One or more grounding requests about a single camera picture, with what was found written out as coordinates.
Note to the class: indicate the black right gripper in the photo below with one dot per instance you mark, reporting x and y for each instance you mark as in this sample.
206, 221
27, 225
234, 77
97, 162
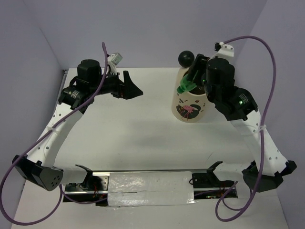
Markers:
199, 64

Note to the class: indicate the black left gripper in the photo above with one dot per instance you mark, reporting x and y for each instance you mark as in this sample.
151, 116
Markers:
130, 90

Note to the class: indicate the green plastic bottle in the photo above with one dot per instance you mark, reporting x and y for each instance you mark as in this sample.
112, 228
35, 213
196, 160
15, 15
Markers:
188, 82

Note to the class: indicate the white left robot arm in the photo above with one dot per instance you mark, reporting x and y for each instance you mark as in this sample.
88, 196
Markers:
37, 166

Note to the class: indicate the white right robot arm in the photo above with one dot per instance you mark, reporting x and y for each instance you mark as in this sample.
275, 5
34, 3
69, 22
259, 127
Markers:
266, 172

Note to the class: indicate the cream bin with black ears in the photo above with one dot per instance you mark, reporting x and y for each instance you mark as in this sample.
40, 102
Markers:
188, 107

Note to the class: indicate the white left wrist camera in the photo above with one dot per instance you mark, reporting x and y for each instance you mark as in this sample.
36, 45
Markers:
113, 60

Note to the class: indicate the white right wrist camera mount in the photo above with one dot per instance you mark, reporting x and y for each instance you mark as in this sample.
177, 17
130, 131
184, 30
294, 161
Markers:
223, 50

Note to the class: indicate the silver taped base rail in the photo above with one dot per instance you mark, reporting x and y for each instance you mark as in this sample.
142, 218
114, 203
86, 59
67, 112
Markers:
146, 188

